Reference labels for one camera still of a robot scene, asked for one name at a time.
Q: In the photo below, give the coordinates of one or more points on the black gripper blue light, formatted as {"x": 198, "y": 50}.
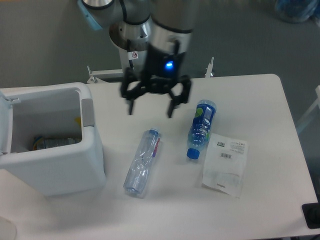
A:
{"x": 160, "y": 74}

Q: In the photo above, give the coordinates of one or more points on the white push-lid trash can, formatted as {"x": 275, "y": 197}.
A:
{"x": 55, "y": 171}

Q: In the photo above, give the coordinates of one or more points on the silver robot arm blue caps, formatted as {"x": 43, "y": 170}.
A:
{"x": 152, "y": 37}

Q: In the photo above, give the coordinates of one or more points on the trash inside the can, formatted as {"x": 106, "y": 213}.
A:
{"x": 56, "y": 132}

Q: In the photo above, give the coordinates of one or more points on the blue label plastic bottle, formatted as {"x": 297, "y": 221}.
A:
{"x": 200, "y": 131}

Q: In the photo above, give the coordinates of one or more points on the clear crushed plastic bottle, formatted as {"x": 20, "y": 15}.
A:
{"x": 140, "y": 169}

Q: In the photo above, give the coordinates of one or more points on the clear plastic bag with labels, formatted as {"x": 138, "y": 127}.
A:
{"x": 225, "y": 164}

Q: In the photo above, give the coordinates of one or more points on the blue plastic bag on floor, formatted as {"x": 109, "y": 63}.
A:
{"x": 296, "y": 11}

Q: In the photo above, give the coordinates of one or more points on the black device at table edge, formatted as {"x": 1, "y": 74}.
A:
{"x": 311, "y": 212}

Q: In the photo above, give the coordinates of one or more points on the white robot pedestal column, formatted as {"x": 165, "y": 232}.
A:
{"x": 131, "y": 42}

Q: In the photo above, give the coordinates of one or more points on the white metal base frame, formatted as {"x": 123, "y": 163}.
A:
{"x": 113, "y": 75}

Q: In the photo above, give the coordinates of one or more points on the white frame at right edge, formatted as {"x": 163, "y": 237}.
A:
{"x": 308, "y": 116}

